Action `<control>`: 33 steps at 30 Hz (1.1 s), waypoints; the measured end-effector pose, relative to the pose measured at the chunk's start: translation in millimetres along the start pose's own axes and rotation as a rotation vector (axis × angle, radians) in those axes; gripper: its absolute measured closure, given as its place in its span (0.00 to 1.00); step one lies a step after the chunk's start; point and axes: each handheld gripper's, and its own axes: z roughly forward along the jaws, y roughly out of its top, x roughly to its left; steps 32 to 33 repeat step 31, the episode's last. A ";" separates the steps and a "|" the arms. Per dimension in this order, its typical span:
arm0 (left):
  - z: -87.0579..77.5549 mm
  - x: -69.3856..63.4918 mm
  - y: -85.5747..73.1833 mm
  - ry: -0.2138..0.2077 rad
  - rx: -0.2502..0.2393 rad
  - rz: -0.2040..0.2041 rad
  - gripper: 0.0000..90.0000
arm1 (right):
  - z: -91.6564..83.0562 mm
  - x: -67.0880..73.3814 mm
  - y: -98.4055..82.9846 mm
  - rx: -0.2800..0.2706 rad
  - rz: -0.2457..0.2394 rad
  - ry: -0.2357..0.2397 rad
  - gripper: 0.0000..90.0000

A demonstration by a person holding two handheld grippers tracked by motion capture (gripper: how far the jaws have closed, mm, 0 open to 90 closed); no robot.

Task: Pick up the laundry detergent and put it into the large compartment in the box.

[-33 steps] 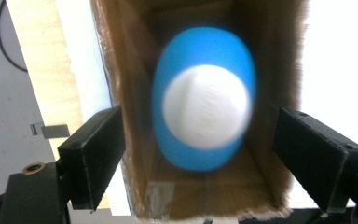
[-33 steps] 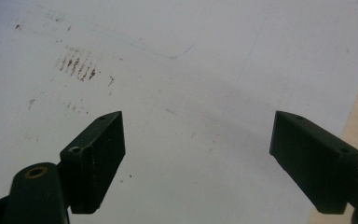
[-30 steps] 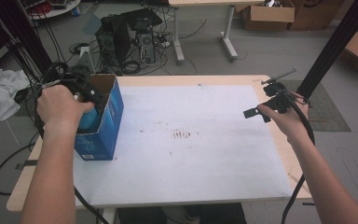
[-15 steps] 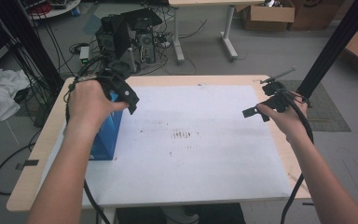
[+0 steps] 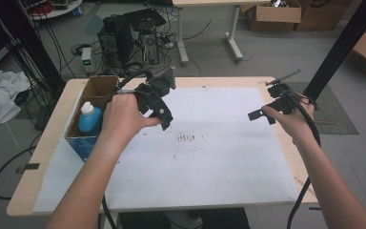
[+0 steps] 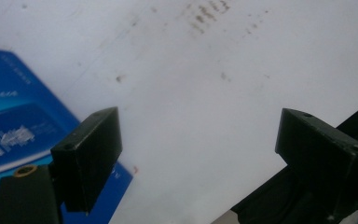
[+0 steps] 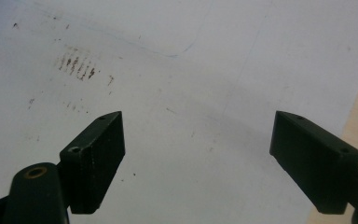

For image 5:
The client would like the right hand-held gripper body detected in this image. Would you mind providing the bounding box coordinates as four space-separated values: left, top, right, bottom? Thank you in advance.
266 82 297 116

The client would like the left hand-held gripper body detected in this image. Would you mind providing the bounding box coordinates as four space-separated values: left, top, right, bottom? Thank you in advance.
132 66 176 124

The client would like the blue bottle with white cap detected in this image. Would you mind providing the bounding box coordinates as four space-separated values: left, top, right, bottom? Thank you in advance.
77 100 104 135

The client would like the blue cardboard box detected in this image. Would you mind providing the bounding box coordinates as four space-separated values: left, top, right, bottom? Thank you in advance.
63 74 119 163

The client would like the person's right hand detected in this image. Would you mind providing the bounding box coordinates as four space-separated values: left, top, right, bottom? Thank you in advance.
261 94 316 146

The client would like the person's left hand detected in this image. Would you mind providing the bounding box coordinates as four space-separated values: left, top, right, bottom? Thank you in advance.
100 91 164 143

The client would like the grey metal rod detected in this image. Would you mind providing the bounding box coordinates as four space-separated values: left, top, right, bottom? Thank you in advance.
264 68 302 87

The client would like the silver-front computer tower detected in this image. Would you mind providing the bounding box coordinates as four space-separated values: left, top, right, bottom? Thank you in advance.
138 31 160 66

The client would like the white paper sheet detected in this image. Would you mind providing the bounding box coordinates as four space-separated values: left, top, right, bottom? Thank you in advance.
31 87 300 214

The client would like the grey floor mat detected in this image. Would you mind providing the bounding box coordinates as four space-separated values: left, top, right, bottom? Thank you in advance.
285 81 360 135

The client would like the black computer tower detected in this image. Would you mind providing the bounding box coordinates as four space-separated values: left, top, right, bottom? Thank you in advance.
96 14 135 69

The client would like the white desk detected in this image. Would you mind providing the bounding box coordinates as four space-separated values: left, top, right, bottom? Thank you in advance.
172 0 271 67

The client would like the grey power supply unit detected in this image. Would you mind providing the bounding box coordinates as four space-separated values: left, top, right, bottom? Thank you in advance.
81 47 96 74

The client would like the black flat panel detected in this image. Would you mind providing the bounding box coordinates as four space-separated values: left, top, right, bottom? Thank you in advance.
123 8 167 31

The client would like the open brown cardboard box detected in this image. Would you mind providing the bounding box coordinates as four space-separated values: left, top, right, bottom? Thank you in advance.
247 0 302 33

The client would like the tall brown cardboard box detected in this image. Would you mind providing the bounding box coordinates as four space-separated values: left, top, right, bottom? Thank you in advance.
294 0 357 32

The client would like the round white table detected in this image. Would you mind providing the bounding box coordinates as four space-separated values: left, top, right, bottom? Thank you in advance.
28 0 84 21

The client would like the black tape strip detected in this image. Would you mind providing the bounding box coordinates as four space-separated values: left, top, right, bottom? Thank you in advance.
14 162 41 175

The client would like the white cloth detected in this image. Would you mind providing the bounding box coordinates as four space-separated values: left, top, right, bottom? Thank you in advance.
0 69 31 128

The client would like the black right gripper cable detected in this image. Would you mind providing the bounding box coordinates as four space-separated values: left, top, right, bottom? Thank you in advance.
285 90 322 229

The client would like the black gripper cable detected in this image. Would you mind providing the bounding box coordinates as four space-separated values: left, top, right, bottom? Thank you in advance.
100 67 152 229
285 90 322 229

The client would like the tangle of black cables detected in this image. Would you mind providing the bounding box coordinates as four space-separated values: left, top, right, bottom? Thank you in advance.
156 4 214 78

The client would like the black metal post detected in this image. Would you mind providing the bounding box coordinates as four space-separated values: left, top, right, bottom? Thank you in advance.
303 0 366 102

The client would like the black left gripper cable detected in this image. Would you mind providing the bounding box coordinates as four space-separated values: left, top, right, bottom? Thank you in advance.
100 67 152 229

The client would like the black floor cable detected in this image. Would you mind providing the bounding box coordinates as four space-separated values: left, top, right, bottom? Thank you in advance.
0 145 40 201

